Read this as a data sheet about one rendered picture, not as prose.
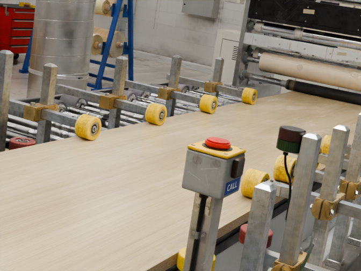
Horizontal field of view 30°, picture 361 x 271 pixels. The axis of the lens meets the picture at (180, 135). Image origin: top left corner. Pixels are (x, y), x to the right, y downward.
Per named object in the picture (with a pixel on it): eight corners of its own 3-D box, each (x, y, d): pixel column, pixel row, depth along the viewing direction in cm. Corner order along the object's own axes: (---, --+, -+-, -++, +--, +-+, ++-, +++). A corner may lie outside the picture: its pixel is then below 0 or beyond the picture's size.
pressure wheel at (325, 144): (332, 154, 249) (336, 161, 256) (339, 134, 251) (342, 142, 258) (317, 150, 252) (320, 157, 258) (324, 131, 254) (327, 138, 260)
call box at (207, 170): (238, 195, 107) (246, 148, 106) (219, 205, 101) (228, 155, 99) (200, 184, 110) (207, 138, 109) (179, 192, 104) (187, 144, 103)
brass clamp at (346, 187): (366, 193, 205) (369, 177, 204) (354, 202, 193) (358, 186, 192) (346, 187, 208) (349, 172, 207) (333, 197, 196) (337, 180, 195)
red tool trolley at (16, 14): (40, 63, 988) (45, 8, 970) (5, 66, 920) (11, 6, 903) (14, 57, 1007) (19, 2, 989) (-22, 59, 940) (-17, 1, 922)
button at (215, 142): (233, 151, 105) (235, 141, 105) (222, 155, 102) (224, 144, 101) (210, 145, 107) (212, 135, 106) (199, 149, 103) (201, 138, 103)
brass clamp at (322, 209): (344, 211, 183) (347, 194, 182) (330, 223, 171) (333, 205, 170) (322, 205, 186) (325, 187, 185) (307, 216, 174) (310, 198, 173)
